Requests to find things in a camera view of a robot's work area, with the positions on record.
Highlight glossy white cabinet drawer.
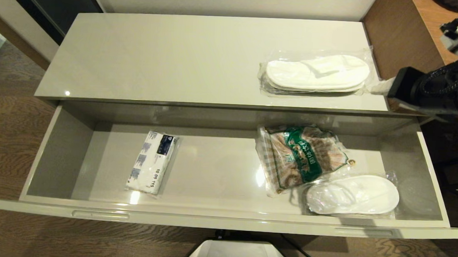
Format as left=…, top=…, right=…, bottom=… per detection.
left=0, top=95, right=458, bottom=242

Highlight black base power cable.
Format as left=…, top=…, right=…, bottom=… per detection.
left=213, top=228, right=326, bottom=257

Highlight dark round vase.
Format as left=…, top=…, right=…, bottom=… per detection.
left=431, top=0, right=458, bottom=11

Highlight glossy white low cabinet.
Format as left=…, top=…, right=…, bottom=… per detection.
left=34, top=7, right=443, bottom=128

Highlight white blue tissue pack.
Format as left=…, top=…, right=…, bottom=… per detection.
left=125, top=130, right=181, bottom=196

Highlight green brown snack bag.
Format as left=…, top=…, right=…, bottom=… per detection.
left=253, top=123, right=358, bottom=200

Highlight brown wooden side cabinet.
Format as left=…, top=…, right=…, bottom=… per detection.
left=358, top=0, right=458, bottom=116

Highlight white slippers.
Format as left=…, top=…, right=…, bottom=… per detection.
left=298, top=167, right=402, bottom=221
left=256, top=42, right=386, bottom=102

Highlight silver and black robot base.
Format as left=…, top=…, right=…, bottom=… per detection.
left=180, top=238, right=298, bottom=257

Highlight dark glass door panel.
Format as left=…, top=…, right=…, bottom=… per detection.
left=0, top=0, right=105, bottom=47

